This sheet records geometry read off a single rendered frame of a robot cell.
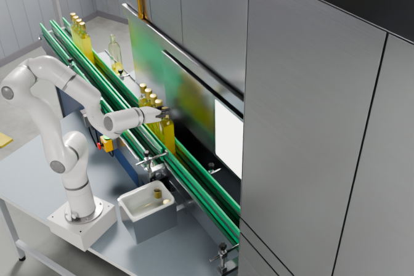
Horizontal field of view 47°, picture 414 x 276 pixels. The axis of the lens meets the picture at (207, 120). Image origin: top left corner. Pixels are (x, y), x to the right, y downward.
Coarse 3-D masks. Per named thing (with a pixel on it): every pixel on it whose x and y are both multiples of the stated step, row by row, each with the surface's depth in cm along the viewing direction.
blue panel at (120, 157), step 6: (78, 102) 324; (114, 150) 282; (120, 156) 275; (120, 162) 279; (126, 162) 267; (126, 168) 272; (132, 168) 260; (132, 174) 264; (132, 180) 268; (138, 180) 258; (138, 186) 262
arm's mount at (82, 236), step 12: (108, 204) 240; (60, 216) 235; (108, 216) 238; (60, 228) 231; (72, 228) 228; (84, 228) 227; (96, 228) 232; (108, 228) 241; (72, 240) 231; (84, 240) 227
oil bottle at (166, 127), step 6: (162, 120) 228; (168, 120) 228; (162, 126) 229; (168, 126) 229; (162, 132) 232; (168, 132) 231; (162, 138) 234; (168, 138) 233; (168, 144) 235; (174, 144) 237; (174, 150) 240
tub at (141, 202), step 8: (152, 184) 230; (160, 184) 229; (128, 192) 225; (136, 192) 226; (144, 192) 229; (152, 192) 232; (168, 192) 224; (120, 200) 221; (128, 200) 226; (136, 200) 229; (144, 200) 230; (152, 200) 230; (160, 200) 230; (128, 208) 226; (136, 208) 226; (144, 208) 226; (152, 208) 226; (160, 208) 217; (136, 216) 222; (144, 216) 214
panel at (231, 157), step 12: (216, 108) 206; (216, 120) 210; (228, 120) 201; (216, 132) 214; (228, 132) 205; (240, 132) 195; (216, 144) 219; (228, 144) 208; (240, 144) 198; (228, 156) 212; (240, 156) 202; (240, 168) 206
